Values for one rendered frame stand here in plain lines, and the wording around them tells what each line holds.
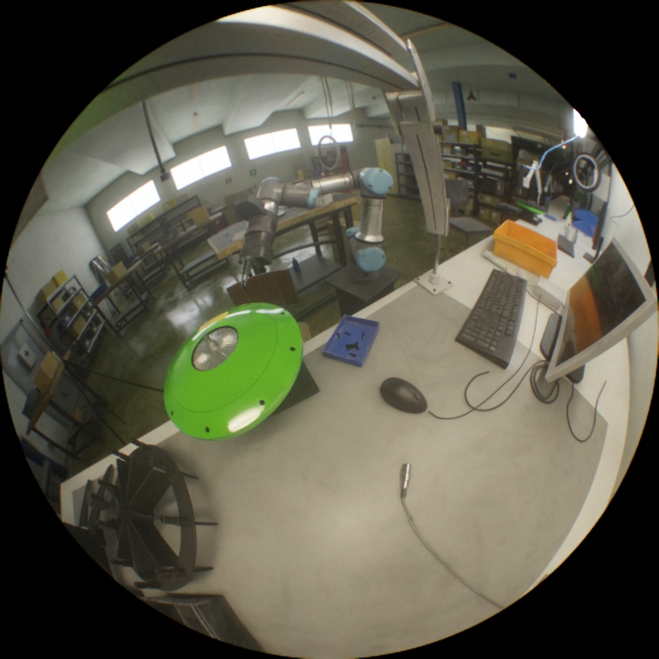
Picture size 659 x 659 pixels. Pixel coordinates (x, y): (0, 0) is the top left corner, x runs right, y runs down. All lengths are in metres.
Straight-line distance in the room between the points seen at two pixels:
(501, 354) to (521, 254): 0.59
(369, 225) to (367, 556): 0.76
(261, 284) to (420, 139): 0.90
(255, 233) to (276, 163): 9.13
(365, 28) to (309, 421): 0.56
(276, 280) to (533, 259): 1.16
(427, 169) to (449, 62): 5.55
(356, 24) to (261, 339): 0.41
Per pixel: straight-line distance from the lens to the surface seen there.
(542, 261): 1.03
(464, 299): 0.69
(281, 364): 0.32
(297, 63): 0.15
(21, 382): 5.33
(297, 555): 0.43
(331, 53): 0.15
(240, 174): 9.23
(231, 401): 0.32
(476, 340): 0.54
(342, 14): 0.21
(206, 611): 0.51
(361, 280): 0.82
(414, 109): 0.39
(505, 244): 1.04
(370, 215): 0.63
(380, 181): 0.59
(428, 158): 0.39
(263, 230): 0.49
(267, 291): 1.06
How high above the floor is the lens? 1.31
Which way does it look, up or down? 44 degrees down
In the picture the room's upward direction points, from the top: 15 degrees counter-clockwise
